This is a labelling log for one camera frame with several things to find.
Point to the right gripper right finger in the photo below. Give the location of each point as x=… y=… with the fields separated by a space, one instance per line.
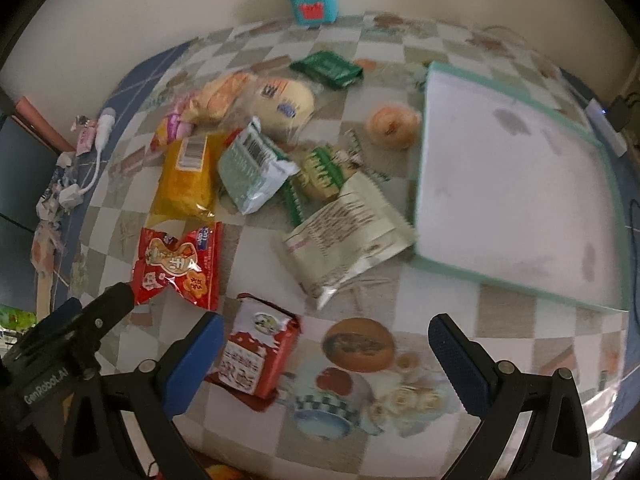
x=555 y=444

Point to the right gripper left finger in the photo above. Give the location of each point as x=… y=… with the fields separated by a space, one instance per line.
x=158 y=391

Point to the red white snack packet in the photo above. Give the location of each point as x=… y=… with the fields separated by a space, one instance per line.
x=262 y=337

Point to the red peanut snack packet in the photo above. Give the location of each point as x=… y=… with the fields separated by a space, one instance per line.
x=190 y=266

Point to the yellow orange snack bag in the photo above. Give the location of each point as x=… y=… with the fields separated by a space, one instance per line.
x=189 y=182

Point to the cream white snack bag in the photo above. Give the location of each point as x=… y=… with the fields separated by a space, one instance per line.
x=350 y=235

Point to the pink snack bag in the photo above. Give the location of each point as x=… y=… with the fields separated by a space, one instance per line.
x=172 y=127

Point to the green white pastry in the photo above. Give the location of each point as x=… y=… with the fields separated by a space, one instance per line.
x=323 y=169

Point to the pale yellow bread bag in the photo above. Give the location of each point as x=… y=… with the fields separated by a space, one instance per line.
x=281 y=105

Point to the round bun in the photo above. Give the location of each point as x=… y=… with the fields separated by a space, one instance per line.
x=394 y=126

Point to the orange bread bag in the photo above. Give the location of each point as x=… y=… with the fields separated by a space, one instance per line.
x=213 y=101

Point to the crumpled paper wrappers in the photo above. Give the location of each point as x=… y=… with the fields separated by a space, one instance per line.
x=47 y=241

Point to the white tray teal rim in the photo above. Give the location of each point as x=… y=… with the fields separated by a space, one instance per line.
x=512 y=193

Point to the checkered tablecloth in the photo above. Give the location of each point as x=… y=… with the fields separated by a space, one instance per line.
x=362 y=395

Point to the white power strip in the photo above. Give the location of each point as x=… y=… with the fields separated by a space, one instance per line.
x=596 y=115

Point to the dark green snack packet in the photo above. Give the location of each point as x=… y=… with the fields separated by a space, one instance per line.
x=329 y=69

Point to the white plug with cable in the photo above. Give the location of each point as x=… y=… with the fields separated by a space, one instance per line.
x=73 y=195

